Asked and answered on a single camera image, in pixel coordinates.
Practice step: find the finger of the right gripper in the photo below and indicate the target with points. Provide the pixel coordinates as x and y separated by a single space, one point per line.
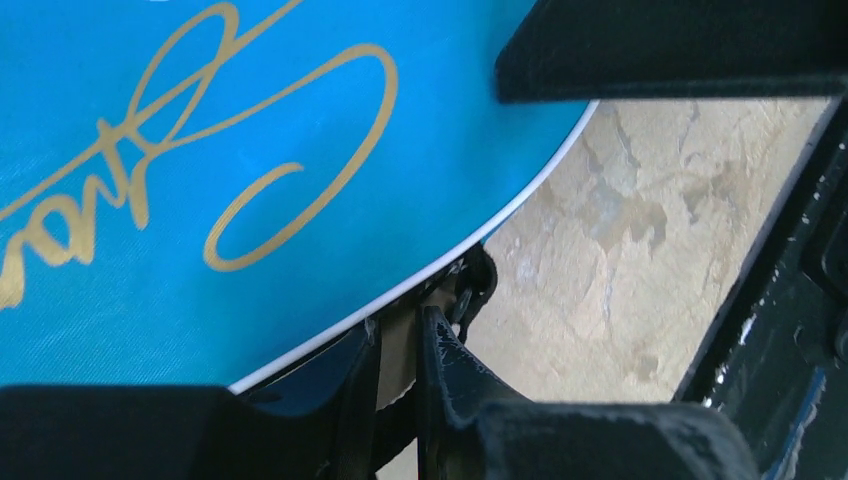
581 50

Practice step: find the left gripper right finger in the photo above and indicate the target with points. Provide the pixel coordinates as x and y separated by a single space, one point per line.
472 425

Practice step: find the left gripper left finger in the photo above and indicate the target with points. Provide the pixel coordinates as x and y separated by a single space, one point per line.
315 423

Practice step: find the blue racket bag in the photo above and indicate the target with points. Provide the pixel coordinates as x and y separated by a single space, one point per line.
203 192

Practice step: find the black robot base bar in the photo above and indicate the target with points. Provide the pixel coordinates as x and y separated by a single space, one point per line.
774 359

